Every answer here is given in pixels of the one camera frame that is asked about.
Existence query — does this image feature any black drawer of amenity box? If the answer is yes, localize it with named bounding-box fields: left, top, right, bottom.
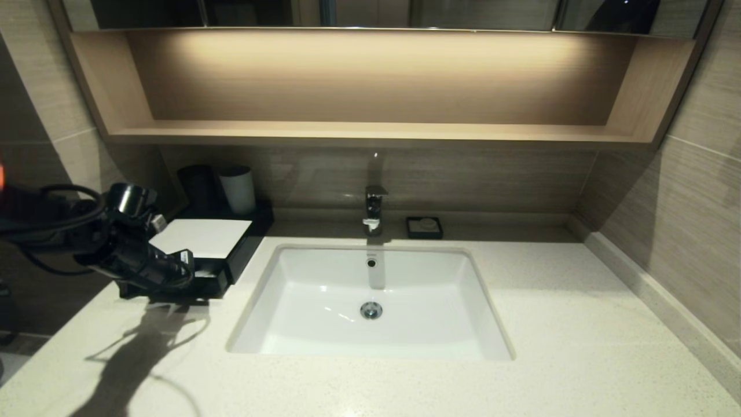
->
left=119, top=258, right=234, bottom=301

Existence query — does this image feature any black amenity box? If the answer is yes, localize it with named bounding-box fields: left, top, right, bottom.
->
left=149, top=199, right=276, bottom=285

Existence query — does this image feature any white card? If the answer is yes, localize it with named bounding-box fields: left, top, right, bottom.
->
left=149, top=218, right=254, bottom=259

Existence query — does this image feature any black cup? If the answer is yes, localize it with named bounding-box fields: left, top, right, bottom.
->
left=177, top=164, right=220, bottom=211

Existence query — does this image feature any white cup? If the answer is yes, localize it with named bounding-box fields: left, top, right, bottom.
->
left=218, top=166, right=257, bottom=216

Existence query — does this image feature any white ceramic sink basin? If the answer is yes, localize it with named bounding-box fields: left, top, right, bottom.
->
left=228, top=244, right=515, bottom=362

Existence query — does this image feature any chrome faucet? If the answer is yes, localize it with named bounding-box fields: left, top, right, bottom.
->
left=363, top=185, right=389, bottom=237

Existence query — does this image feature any black soap dish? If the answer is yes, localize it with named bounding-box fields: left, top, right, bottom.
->
left=406, top=216, right=444, bottom=240

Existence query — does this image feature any black cable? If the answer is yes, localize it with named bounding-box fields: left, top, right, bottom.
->
left=0, top=184, right=195, bottom=290

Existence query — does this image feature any light wooden wall shelf niche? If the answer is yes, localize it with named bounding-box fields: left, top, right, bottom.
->
left=49, top=28, right=724, bottom=151

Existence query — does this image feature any mirrored wall cabinet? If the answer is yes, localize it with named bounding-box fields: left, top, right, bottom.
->
left=61, top=0, right=710, bottom=39

